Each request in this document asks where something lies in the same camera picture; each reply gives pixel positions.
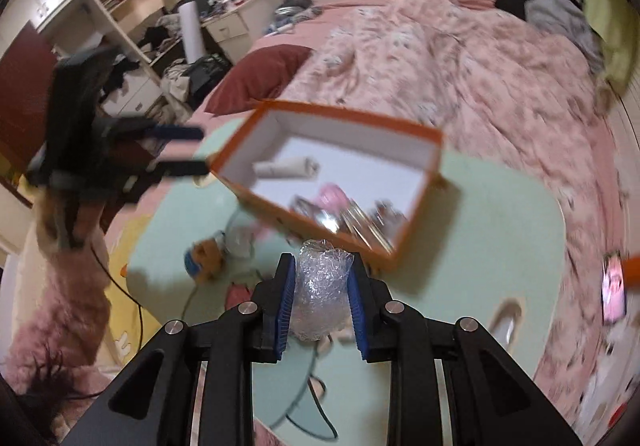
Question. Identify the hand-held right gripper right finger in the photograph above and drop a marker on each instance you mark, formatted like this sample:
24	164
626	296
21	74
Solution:
357	313

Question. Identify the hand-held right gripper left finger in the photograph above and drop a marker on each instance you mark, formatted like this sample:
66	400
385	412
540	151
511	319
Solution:
282	311

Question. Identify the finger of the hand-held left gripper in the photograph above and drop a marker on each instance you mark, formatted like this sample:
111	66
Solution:
175	132
180	169

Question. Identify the clear bubble wrap bundle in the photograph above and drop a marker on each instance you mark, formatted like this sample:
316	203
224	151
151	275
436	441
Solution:
320	291

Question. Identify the clear plastic ball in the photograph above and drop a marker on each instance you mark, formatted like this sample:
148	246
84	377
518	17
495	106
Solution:
240	238

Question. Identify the bunch of keys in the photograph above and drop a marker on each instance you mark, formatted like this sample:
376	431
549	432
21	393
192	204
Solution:
345	221

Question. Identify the white cloth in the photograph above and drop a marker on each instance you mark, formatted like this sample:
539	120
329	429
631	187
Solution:
285	167

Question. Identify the orange cardboard box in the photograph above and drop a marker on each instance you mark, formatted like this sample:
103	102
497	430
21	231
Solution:
350	170

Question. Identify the person's left forearm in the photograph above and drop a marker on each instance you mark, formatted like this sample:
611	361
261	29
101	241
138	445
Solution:
65	306

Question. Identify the dark red door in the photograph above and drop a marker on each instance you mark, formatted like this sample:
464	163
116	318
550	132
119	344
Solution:
20	90

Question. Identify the black bag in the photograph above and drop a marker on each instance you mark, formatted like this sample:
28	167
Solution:
207	73

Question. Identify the pile of clothes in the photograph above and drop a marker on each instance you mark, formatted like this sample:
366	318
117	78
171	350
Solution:
160	30
117	70

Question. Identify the dark red pillow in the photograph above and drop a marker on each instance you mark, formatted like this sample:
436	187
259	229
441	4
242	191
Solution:
255	75

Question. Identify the yellow cartoon blanket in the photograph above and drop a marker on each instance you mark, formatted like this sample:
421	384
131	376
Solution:
120	251

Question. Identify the white paper roll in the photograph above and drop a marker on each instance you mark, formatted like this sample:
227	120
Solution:
192	30

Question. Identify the white nightstand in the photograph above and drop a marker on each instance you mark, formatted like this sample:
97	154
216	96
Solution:
230	28

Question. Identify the mint cartoon lap table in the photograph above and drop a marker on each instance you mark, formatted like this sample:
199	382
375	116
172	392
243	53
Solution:
475	226

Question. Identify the grey blue clothes heap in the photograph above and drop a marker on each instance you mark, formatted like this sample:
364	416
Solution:
295	13

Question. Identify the smartphone with pink screen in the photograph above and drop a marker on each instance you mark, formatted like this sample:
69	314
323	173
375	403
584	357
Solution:
614	286

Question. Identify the pink floral blanket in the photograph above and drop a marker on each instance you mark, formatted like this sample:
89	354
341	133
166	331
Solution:
475	75

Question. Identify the orange box lid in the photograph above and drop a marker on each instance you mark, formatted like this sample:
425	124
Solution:
634	271

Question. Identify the black garment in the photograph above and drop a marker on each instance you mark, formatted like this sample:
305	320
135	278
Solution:
515	0

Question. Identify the grey garment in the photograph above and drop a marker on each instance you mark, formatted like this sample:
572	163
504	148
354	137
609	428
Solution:
560	20

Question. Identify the yellow-green garment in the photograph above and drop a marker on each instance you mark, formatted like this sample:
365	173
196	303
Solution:
605	10

